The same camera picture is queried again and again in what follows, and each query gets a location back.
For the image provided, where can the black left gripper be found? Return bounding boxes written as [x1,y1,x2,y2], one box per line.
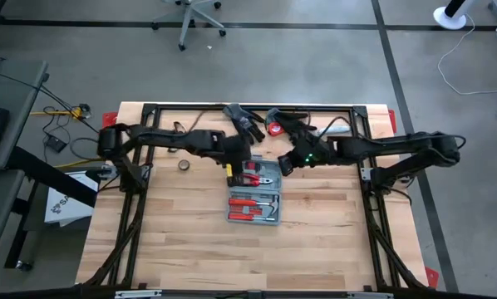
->
[221,132,253,188]

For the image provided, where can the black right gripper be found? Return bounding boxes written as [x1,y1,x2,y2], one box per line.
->
[278,140,337,178]

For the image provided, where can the red-handled pliers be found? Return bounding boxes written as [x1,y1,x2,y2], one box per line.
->
[231,173,274,187]

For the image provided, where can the grey plastic tool case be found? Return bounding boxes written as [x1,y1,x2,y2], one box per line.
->
[225,154,283,228]

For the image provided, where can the red-handled claw hammer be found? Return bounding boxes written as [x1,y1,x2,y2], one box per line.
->
[228,194,281,215]

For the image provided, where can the black glove with red label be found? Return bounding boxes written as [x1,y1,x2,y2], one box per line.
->
[222,102,267,145]

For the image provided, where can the plain black work glove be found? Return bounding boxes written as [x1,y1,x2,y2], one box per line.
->
[264,107,318,145]

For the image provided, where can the clear safety glasses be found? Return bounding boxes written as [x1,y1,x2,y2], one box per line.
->
[167,120,187,153]

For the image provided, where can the grey office chair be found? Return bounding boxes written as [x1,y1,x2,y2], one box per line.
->
[150,0,227,52]

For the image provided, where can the white printed box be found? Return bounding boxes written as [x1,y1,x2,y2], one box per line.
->
[43,171,100,228]

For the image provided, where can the black diagonal bar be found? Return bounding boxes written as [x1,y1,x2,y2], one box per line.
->
[7,145,99,208]

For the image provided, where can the black power adapter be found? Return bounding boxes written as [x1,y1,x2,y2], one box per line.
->
[43,134,68,154]

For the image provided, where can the white-based tower fan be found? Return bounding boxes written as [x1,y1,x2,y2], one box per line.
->
[432,0,478,31]

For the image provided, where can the black desk leg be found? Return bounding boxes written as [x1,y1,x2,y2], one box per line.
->
[2,198,40,273]

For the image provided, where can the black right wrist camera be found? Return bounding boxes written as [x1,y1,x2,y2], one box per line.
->
[292,130,316,149]

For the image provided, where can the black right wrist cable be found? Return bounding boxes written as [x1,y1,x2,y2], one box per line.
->
[314,115,360,145]

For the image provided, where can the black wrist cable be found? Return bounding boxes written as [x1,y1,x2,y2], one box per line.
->
[314,115,360,145]
[188,108,211,134]

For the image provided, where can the black aluminium table frame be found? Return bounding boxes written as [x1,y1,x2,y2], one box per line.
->
[74,102,431,294]

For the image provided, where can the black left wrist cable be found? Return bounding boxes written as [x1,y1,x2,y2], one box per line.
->
[188,108,211,134]

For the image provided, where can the silver metal bracket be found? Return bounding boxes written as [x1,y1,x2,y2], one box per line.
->
[114,289,163,299]
[346,292,394,299]

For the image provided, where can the yellow cable with plug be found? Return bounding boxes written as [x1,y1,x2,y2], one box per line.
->
[29,105,92,121]

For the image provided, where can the white floor cable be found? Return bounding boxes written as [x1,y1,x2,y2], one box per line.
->
[436,14,497,96]

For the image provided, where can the thin black cable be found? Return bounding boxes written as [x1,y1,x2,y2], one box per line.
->
[0,67,98,132]

